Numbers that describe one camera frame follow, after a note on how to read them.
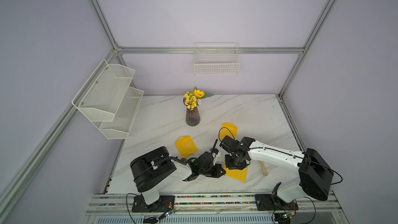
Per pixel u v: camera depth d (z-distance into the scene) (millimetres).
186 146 932
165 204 729
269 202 732
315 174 426
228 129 798
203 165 688
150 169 460
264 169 838
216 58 946
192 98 841
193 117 980
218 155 810
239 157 597
